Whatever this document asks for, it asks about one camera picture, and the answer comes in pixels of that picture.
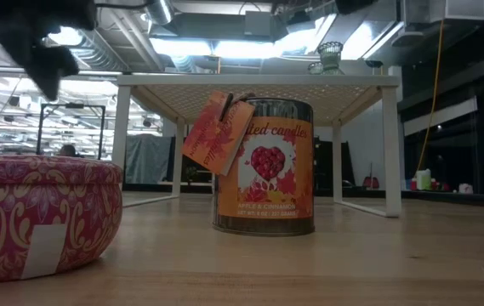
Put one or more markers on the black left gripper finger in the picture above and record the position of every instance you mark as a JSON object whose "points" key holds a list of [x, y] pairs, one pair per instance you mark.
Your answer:
{"points": [[52, 70]]}

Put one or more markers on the orange-labelled candle can with tag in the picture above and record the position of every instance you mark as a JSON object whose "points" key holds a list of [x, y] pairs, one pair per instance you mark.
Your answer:
{"points": [[267, 170]]}

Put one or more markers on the white perforated metal shelf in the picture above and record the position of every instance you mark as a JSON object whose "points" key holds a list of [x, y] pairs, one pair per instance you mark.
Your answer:
{"points": [[258, 80]]}

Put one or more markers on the black metal rack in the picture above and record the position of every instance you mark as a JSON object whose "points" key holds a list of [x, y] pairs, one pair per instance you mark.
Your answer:
{"points": [[71, 105]]}

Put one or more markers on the small black fixture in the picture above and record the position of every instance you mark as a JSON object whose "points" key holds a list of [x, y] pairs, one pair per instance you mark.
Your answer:
{"points": [[373, 64]]}

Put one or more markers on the person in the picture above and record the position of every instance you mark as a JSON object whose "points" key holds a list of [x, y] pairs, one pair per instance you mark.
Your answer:
{"points": [[68, 150]]}

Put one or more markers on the white ceiling vent box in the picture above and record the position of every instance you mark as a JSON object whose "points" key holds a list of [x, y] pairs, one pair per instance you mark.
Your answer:
{"points": [[445, 9]]}

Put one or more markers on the grey ceiling box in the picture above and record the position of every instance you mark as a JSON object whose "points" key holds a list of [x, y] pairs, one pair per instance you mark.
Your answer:
{"points": [[258, 23]]}

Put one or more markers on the grey fabric cover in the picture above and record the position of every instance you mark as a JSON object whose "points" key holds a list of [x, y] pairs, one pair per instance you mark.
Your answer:
{"points": [[148, 157]]}

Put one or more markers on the red dustpan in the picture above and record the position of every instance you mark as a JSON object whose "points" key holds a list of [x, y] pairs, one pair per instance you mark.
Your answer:
{"points": [[371, 183]]}

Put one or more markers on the white plastic jug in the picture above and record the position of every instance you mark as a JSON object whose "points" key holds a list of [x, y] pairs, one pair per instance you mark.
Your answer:
{"points": [[423, 179]]}

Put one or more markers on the small white container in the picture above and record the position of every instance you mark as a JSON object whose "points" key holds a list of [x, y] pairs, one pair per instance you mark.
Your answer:
{"points": [[465, 188]]}

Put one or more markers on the silver ventilation duct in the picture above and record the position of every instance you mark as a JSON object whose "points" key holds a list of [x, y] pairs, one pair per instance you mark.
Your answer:
{"points": [[160, 10]]}

